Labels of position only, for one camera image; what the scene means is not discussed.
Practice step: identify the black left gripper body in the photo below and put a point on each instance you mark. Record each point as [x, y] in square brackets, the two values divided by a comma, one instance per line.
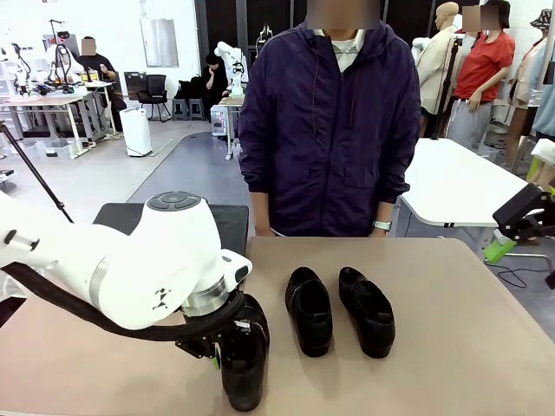
[204, 346]

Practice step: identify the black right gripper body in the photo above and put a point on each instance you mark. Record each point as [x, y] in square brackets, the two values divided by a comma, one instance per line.
[542, 225]

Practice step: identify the black buckle dress shoe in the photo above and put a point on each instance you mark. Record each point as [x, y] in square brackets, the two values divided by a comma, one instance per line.
[312, 333]
[243, 390]
[373, 329]

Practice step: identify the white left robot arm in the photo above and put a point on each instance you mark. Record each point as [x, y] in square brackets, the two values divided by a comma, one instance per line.
[130, 260]

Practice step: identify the person left forearm purple sleeve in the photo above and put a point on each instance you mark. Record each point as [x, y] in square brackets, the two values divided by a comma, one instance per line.
[396, 182]

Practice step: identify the person right forearm purple sleeve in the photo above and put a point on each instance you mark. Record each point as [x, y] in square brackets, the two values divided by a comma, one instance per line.
[256, 173]

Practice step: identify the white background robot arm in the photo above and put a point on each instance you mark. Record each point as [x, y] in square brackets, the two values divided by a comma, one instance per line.
[234, 60]

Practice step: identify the black metal shoe stand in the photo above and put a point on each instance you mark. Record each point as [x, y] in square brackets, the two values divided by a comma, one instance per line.
[234, 225]
[117, 216]

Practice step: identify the person left hand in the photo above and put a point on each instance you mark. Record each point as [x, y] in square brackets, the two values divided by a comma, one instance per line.
[379, 233]

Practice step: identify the person right hand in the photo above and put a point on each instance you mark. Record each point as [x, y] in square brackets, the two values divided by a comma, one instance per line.
[262, 216]

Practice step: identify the lime green object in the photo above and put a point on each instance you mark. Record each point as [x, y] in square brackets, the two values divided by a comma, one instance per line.
[534, 169]

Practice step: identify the white table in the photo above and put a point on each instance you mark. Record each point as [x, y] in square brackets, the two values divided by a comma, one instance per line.
[455, 182]

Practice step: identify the white box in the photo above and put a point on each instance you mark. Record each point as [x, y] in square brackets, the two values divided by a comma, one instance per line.
[544, 148]

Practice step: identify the silver wristwatch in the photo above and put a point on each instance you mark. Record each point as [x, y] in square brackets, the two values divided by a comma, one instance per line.
[382, 225]

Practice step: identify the mannequin in beige jacket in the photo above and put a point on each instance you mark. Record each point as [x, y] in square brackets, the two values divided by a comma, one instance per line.
[433, 73]

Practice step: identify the person in purple jacket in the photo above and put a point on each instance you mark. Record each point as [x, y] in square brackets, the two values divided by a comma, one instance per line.
[329, 130]

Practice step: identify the white air purifier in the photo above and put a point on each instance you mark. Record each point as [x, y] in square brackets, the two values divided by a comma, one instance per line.
[135, 132]

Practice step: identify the computer case with coloured lights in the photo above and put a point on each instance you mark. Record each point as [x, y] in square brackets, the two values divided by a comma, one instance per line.
[218, 121]

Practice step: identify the grey stool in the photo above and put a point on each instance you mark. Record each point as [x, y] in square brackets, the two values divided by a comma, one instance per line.
[196, 108]
[180, 108]

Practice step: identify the black tripod leg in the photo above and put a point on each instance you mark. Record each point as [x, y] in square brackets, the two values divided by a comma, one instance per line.
[30, 164]

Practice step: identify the black mesh office chair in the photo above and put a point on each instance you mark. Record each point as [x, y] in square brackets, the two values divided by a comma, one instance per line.
[155, 93]

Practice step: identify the background person in black clothes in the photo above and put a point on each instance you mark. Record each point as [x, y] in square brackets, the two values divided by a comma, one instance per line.
[214, 82]

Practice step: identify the white work desk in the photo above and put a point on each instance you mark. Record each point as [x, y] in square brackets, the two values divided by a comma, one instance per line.
[43, 102]

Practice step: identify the seated man in black shirt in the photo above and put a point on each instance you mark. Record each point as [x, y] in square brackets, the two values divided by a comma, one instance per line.
[97, 69]

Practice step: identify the background robot on desk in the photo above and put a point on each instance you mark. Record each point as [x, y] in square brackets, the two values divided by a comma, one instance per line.
[63, 56]

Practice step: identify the grey wall panel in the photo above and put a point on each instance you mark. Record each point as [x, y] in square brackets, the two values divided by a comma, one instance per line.
[159, 43]

